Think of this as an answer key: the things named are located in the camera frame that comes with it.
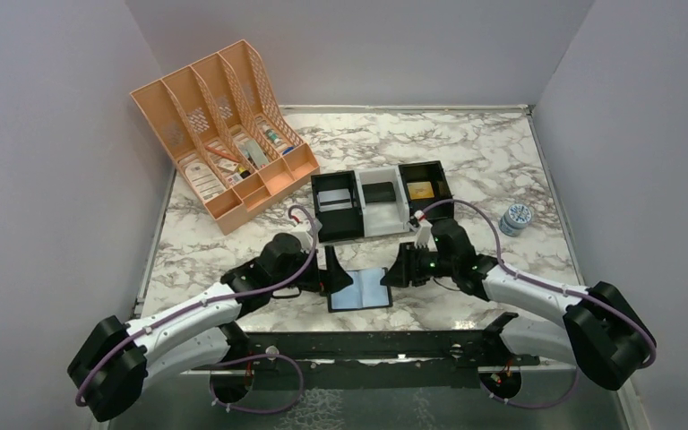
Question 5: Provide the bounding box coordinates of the silver grey credit card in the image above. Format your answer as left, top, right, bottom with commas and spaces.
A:
317, 188, 353, 212

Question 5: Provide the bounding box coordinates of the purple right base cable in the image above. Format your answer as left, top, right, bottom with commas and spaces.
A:
478, 367, 580, 412

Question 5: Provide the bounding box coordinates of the grey flat eraser block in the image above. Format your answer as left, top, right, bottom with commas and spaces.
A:
244, 139, 269, 168

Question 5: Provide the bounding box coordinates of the white patterned card stack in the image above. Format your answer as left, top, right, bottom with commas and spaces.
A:
185, 161, 226, 202

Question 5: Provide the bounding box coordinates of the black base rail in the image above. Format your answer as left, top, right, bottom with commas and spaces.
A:
202, 329, 540, 394

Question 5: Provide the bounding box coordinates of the gold credit card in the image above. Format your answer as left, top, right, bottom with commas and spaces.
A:
407, 181, 434, 201

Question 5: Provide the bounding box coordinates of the green white battery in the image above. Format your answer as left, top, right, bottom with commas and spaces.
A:
264, 128, 284, 147

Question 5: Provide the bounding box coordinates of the black right card bin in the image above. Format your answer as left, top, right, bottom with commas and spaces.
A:
398, 160, 454, 223

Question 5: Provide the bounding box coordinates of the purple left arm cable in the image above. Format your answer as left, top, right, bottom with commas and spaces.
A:
74, 205, 320, 408

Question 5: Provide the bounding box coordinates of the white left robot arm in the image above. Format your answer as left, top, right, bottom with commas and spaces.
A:
67, 231, 353, 422

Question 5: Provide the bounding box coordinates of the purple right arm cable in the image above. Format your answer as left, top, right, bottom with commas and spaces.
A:
417, 198, 658, 370

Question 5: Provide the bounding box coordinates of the small blue white jar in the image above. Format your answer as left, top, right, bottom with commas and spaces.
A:
498, 203, 533, 237

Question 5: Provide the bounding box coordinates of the black card bin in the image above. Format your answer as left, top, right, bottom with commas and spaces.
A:
398, 160, 454, 223
311, 170, 365, 243

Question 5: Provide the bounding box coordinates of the black left card bin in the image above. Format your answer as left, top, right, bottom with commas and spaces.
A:
311, 170, 365, 243

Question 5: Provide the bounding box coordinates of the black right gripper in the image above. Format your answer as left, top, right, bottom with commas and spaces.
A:
381, 240, 457, 287

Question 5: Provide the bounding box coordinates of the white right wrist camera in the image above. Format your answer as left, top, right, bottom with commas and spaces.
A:
408, 211, 432, 247

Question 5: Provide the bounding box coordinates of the white middle card bin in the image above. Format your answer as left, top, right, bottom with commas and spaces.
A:
354, 165, 409, 237

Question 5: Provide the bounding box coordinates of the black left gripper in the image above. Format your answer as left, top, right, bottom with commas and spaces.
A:
271, 245, 352, 294

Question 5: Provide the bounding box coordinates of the peach plastic file organizer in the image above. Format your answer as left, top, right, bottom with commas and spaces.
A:
131, 40, 320, 235

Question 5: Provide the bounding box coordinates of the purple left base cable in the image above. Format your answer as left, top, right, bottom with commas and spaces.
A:
208, 353, 305, 416

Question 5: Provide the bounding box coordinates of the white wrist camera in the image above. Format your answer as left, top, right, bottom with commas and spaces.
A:
289, 219, 322, 253
408, 211, 432, 247

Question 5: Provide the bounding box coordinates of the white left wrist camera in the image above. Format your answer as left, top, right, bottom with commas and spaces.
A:
289, 219, 322, 253

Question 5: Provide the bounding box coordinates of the black leather card holder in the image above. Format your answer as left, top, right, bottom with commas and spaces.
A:
328, 268, 393, 313

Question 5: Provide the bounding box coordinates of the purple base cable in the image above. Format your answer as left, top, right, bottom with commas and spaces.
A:
478, 367, 580, 412
208, 353, 305, 416

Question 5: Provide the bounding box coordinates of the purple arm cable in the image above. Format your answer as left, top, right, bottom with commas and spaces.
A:
74, 205, 320, 408
417, 198, 658, 370

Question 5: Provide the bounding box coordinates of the red pen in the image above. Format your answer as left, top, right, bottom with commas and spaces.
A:
205, 146, 240, 163

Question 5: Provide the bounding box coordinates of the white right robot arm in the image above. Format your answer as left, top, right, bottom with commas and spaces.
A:
381, 219, 657, 391

